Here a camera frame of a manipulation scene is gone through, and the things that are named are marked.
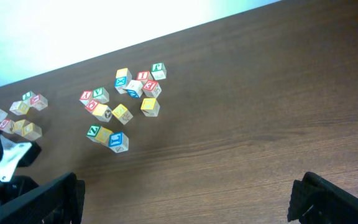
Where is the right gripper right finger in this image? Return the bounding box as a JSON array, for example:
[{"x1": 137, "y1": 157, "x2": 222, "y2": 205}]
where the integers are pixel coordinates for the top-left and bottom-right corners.
[{"x1": 287, "y1": 172, "x2": 358, "y2": 224}]

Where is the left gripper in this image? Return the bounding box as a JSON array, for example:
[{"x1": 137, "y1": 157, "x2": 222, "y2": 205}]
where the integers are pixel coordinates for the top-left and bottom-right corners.
[{"x1": 0, "y1": 131, "x2": 41, "y2": 183}]

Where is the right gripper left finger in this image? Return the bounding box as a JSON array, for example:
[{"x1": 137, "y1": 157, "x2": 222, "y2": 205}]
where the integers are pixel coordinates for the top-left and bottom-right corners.
[{"x1": 0, "y1": 172, "x2": 85, "y2": 224}]

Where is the yellow S block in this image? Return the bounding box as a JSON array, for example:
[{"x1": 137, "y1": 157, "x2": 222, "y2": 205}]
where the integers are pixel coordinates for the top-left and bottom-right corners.
[{"x1": 112, "y1": 104, "x2": 133, "y2": 125}]

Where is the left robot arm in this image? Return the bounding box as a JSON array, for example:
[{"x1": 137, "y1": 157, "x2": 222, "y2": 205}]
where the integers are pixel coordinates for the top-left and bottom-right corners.
[{"x1": 0, "y1": 130, "x2": 42, "y2": 206}]

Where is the yellow tilted block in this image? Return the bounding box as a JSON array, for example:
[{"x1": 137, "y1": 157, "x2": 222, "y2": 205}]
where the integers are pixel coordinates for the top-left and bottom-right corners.
[{"x1": 22, "y1": 123, "x2": 42, "y2": 141}]

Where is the yellow block left cluster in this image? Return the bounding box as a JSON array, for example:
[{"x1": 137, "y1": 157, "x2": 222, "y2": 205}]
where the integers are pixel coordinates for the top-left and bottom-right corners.
[{"x1": 12, "y1": 119, "x2": 30, "y2": 136}]

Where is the plain wooden block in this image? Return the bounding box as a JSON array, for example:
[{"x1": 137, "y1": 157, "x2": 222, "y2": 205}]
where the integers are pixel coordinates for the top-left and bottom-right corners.
[{"x1": 9, "y1": 101, "x2": 30, "y2": 116}]

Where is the green letter L block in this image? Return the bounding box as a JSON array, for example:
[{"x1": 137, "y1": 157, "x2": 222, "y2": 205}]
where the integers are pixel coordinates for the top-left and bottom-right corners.
[{"x1": 22, "y1": 91, "x2": 36, "y2": 106}]

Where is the red letter A block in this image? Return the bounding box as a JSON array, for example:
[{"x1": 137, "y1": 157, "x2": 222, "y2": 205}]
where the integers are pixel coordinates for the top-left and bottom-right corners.
[{"x1": 30, "y1": 94, "x2": 48, "y2": 111}]

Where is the yellow letter G block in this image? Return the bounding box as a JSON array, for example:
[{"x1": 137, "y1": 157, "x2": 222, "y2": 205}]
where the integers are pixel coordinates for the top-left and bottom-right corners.
[{"x1": 95, "y1": 126, "x2": 113, "y2": 147}]

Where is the green letter Z block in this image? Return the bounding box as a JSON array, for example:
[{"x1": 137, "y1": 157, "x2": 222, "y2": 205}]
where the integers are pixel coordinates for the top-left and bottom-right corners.
[{"x1": 86, "y1": 124, "x2": 101, "y2": 142}]

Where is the blue letter L block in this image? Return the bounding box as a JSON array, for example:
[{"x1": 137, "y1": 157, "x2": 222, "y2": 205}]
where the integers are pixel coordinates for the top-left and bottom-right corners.
[{"x1": 108, "y1": 132, "x2": 129, "y2": 153}]

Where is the yellow block beside Q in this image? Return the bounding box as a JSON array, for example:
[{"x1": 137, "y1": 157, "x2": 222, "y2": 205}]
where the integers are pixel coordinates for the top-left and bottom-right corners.
[{"x1": 92, "y1": 104, "x2": 112, "y2": 122}]

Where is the red letter Q block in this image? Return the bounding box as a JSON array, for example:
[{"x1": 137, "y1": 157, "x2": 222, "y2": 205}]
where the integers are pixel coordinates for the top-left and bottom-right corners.
[{"x1": 85, "y1": 100, "x2": 99, "y2": 114}]

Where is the red letter Y block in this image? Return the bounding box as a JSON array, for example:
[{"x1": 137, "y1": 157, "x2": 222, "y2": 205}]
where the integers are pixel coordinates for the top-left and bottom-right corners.
[{"x1": 79, "y1": 90, "x2": 93, "y2": 106}]

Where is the green letter V block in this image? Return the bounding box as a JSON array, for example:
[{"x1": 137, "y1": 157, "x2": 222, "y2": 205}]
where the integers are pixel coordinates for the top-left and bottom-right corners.
[{"x1": 93, "y1": 87, "x2": 109, "y2": 104}]

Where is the yellow block right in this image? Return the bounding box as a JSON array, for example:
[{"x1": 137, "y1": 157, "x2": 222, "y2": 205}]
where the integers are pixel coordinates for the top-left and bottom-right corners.
[{"x1": 140, "y1": 98, "x2": 160, "y2": 117}]

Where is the blue letter X block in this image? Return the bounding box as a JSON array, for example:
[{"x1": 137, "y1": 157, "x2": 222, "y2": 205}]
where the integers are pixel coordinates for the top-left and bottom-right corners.
[{"x1": 114, "y1": 77, "x2": 128, "y2": 94}]

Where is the wooden block blue side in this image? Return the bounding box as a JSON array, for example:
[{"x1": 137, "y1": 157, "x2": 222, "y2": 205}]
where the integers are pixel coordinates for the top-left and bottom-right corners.
[{"x1": 126, "y1": 80, "x2": 143, "y2": 98}]

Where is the yellow block top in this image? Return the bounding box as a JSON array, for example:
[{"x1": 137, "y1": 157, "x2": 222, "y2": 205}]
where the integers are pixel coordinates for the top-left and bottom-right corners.
[{"x1": 116, "y1": 68, "x2": 132, "y2": 80}]

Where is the red letter E block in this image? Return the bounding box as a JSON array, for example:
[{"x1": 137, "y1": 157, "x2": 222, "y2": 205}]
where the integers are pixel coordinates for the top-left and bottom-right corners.
[{"x1": 142, "y1": 80, "x2": 162, "y2": 98}]

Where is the red letter I block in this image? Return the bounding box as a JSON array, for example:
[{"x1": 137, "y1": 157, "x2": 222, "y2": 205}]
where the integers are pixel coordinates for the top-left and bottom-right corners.
[{"x1": 136, "y1": 71, "x2": 154, "y2": 85}]

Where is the green letter J block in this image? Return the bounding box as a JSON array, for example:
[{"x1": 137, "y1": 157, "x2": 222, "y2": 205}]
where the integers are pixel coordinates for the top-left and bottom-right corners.
[{"x1": 151, "y1": 62, "x2": 167, "y2": 80}]

